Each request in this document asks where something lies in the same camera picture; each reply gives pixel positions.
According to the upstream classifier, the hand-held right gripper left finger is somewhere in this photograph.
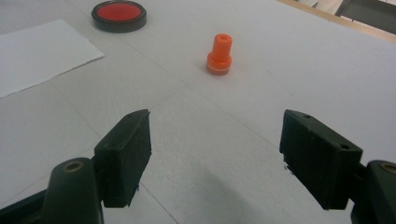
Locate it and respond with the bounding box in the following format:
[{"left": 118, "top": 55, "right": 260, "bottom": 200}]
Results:
[{"left": 92, "top": 108, "right": 152, "bottom": 209}]

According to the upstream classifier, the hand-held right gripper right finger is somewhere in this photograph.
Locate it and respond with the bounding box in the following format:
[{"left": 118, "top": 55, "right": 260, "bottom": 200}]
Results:
[{"left": 278, "top": 108, "right": 363, "bottom": 211}]

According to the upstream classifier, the white paper sheet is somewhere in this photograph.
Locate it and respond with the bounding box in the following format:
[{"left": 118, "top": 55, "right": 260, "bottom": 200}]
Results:
[{"left": 0, "top": 19, "right": 106, "bottom": 100}]

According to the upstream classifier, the orange stamp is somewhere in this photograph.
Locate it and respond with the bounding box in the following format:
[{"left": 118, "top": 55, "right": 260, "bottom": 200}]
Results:
[{"left": 205, "top": 33, "right": 233, "bottom": 77}]

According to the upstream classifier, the round red ink pad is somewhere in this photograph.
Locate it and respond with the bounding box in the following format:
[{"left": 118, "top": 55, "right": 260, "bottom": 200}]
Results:
[{"left": 91, "top": 0, "right": 148, "bottom": 34}]

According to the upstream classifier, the white table cover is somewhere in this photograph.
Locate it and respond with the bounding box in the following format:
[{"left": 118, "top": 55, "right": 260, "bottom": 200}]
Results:
[{"left": 0, "top": 0, "right": 396, "bottom": 224}]

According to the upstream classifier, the wooden table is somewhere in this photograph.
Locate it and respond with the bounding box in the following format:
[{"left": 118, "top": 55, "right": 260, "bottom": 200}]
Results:
[{"left": 276, "top": 0, "right": 396, "bottom": 45}]

